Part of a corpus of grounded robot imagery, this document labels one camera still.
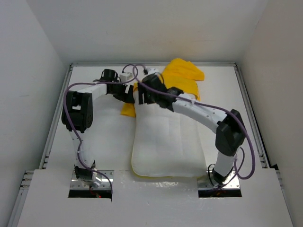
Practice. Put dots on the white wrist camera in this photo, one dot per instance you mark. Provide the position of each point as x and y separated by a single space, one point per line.
125 76
148 71

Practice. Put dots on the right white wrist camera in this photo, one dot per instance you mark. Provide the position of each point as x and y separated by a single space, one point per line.
148 71

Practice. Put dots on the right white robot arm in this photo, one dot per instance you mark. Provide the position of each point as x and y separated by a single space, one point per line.
227 126

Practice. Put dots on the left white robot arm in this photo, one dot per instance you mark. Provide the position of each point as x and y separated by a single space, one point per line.
77 116

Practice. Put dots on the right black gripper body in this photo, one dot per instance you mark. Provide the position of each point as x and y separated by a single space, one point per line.
149 97

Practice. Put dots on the yellow pillowcase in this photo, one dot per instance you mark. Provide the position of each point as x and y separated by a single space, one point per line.
183 75

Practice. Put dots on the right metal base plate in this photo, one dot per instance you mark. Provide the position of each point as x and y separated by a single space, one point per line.
230 183

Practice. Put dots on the white front cover board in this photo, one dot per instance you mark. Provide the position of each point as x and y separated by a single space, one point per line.
139 203

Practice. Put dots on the aluminium table frame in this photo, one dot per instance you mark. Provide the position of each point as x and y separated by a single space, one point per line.
223 86

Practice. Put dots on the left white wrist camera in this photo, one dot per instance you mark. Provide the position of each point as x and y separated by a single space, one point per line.
125 76

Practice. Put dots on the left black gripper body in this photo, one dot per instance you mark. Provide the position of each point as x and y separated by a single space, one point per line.
118 91

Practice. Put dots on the white pillow yellow edge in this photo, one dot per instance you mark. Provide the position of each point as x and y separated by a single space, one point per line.
154 143

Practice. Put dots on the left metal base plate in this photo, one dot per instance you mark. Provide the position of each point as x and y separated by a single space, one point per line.
99 181

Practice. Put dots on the metal base plate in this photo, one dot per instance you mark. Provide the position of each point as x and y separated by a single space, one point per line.
230 183
99 181

